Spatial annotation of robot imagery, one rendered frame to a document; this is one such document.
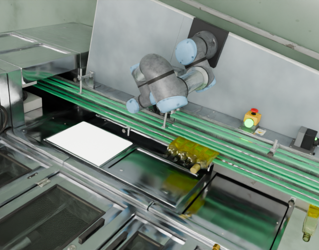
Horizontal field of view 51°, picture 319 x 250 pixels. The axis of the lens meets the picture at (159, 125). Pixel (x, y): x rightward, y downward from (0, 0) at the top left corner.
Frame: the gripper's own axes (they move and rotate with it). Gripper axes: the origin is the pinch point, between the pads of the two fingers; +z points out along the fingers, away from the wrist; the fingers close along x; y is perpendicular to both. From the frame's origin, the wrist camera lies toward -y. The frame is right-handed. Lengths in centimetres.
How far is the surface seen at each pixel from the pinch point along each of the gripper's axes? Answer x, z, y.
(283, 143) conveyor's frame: -73, -4, -3
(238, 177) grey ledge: -57, -7, -31
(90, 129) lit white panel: 37, -24, -30
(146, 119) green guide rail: 2.3, -14.5, -13.8
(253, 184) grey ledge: -65, -7, -31
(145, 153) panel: -3.8, -22.2, -30.7
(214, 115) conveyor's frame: -33.6, -1.9, -2.7
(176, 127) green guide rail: -17.0, -13.4, -11.8
